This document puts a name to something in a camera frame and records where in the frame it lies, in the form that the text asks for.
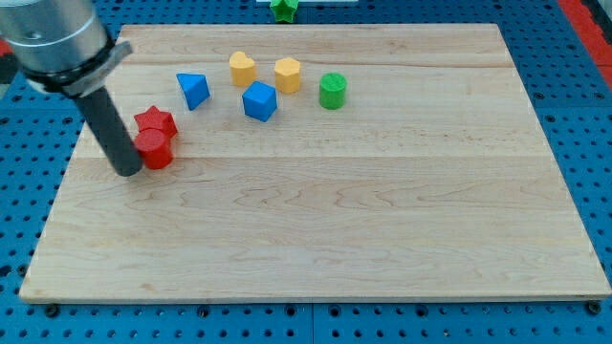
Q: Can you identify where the blue triangle block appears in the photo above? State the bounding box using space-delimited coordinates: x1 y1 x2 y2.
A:
176 74 210 111

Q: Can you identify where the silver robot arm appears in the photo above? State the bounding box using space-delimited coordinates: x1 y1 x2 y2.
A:
1 0 132 98

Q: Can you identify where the red star block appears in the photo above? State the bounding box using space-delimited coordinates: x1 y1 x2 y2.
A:
134 106 178 139

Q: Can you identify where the wooden board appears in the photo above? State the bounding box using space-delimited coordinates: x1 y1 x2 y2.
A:
20 24 611 304

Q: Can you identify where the red cylinder block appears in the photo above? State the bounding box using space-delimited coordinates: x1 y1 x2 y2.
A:
135 129 174 170

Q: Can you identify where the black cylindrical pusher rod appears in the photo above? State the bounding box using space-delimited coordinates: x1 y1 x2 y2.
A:
74 87 142 177

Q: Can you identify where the yellow heart block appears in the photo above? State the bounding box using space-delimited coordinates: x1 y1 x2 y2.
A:
229 51 257 87

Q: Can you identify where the yellow hexagon block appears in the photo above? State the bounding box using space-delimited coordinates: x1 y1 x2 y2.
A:
274 57 301 94

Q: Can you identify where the green star block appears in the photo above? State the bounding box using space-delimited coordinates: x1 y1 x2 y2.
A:
269 0 299 23

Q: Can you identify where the blue cube block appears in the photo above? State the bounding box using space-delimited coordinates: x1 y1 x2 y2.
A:
242 81 277 122

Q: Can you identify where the green cylinder block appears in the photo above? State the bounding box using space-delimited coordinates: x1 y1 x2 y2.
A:
318 73 347 110

